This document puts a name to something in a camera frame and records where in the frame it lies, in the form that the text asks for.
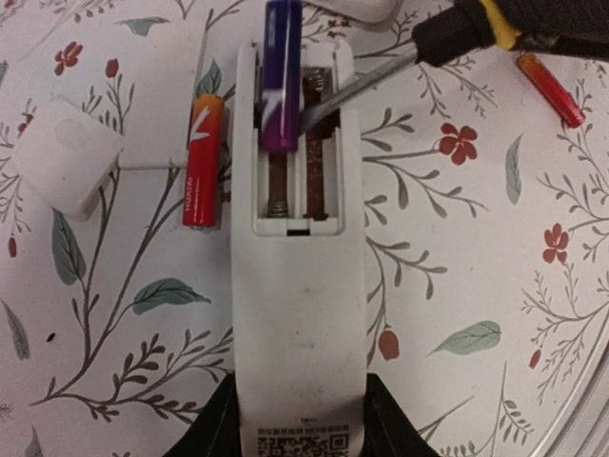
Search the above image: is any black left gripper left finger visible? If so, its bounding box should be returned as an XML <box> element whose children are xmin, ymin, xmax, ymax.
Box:
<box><xmin>164</xmin><ymin>375</ymin><xmax>242</xmax><ymax>457</ymax></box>

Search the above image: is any narrow white battery cover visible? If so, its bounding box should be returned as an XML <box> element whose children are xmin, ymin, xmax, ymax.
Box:
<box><xmin>119</xmin><ymin>37</ymin><xmax>206</xmax><ymax>170</ymax></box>

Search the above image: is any purple battery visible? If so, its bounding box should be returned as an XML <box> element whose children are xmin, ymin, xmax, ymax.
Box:
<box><xmin>260</xmin><ymin>1</ymin><xmax>303</xmax><ymax>153</ymax></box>

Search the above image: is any narrow white remote control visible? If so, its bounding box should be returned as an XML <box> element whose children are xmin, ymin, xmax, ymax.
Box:
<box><xmin>230</xmin><ymin>42</ymin><xmax>366</xmax><ymax>456</ymax></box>

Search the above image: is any aluminium front rail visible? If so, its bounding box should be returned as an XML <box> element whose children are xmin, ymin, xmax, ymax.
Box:
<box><xmin>522</xmin><ymin>304</ymin><xmax>609</xmax><ymax>457</ymax></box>

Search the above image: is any red orange battery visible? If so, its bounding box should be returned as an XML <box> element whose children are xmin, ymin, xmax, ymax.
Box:
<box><xmin>183</xmin><ymin>93</ymin><xmax>225</xmax><ymax>229</ymax></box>

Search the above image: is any yellow handled screwdriver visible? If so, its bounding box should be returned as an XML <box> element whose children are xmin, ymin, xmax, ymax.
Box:
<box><xmin>300</xmin><ymin>1</ymin><xmax>521</xmax><ymax>133</ymax></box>

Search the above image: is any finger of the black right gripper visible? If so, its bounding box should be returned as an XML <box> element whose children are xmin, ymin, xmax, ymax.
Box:
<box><xmin>497</xmin><ymin>0</ymin><xmax>608</xmax><ymax>59</ymax></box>

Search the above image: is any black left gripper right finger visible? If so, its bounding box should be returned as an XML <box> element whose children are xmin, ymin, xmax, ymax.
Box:
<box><xmin>362</xmin><ymin>373</ymin><xmax>438</xmax><ymax>457</ymax></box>

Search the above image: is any white remote with back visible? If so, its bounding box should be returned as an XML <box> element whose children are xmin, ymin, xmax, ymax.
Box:
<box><xmin>306</xmin><ymin>0</ymin><xmax>399</xmax><ymax>24</ymax></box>

